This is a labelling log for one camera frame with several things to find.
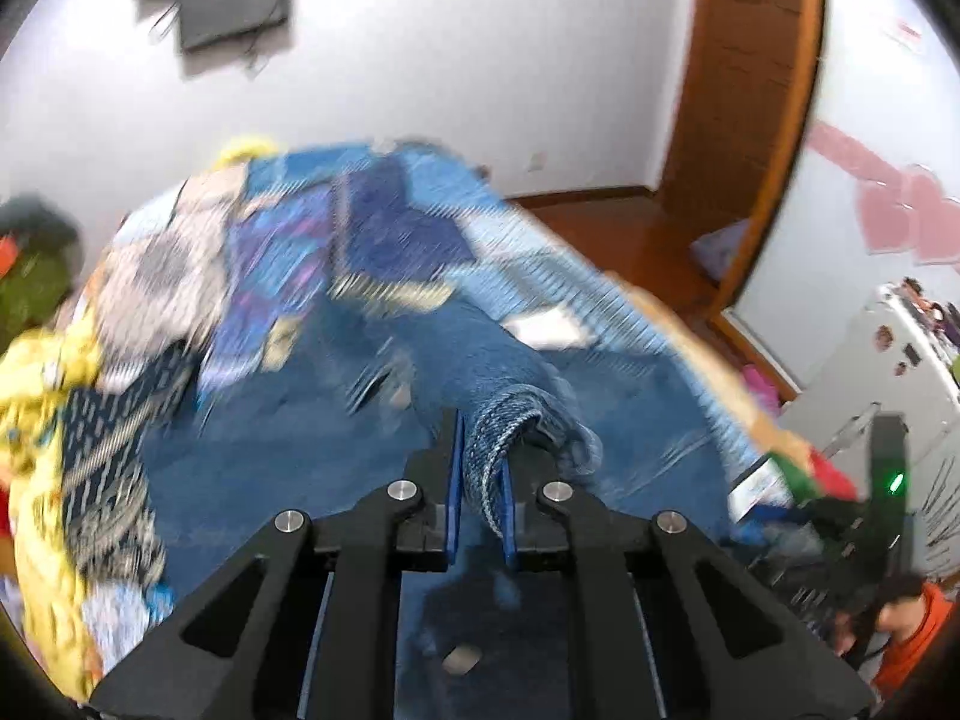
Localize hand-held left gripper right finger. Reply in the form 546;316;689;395
499;431;875;720

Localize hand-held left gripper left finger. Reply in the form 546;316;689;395
88;409;467;720

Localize blue denim jeans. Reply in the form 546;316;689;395
142;291;743;720

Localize red green cloth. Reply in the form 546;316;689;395
772;446;860;505

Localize white refrigerator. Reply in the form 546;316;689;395
780;281;960;485

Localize purple cloth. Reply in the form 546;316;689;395
690;217;752;280

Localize blue patchwork blanket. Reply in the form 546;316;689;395
75;139;777;466

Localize navy patterned garment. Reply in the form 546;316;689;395
58;345;197;595

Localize white grey printed garment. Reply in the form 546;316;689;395
96;169;250;392

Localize wooden door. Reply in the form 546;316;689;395
651;0;827;331

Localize yellow printed cloth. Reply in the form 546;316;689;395
0;136;280;700

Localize dark green cloth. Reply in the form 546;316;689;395
0;195;85;350

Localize pink heart wall stickers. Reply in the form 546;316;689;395
805;120;960;265

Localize red wall sticker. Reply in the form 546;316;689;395
882;13;929;55

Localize black wall-mounted panel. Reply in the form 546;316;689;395
177;0;292;55

